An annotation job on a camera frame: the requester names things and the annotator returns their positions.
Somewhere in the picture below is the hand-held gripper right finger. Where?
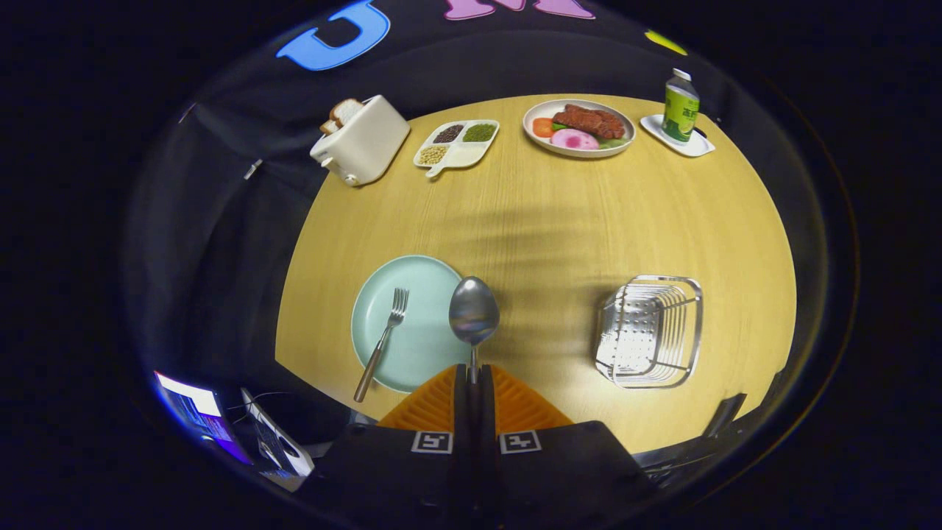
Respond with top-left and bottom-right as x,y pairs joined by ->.
475,363 -> 656,520

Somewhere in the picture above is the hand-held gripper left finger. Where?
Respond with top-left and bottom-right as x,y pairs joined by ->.
294,363 -> 476,520

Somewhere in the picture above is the metal fork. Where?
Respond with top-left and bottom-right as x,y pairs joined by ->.
353,288 -> 410,403

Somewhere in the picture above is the metal spoon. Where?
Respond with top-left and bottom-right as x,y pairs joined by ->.
449,276 -> 501,384

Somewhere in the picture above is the white device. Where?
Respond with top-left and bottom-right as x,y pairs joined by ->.
241,388 -> 316,492

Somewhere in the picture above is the light green plate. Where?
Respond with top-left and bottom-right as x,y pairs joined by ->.
351,255 -> 479,394

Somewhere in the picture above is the laptop screen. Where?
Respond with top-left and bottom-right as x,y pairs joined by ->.
153,370 -> 252,466

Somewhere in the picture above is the white divided dish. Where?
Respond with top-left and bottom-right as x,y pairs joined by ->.
413,119 -> 500,180

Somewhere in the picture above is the white food plate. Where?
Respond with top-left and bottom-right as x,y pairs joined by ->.
523,99 -> 636,158

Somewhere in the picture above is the white toaster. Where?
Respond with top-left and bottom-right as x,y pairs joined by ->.
310,94 -> 411,187

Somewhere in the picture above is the pink radish slice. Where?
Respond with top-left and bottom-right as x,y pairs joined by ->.
550,128 -> 600,151

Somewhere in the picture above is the brown meat cutlet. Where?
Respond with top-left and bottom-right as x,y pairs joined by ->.
552,104 -> 626,141

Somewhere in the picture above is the white square coaster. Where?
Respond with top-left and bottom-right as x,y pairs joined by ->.
640,113 -> 716,158

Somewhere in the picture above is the green drink bottle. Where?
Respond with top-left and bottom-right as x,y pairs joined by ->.
662,68 -> 701,144

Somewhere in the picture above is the metal wire cutlery rack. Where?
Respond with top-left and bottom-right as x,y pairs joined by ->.
595,275 -> 704,389

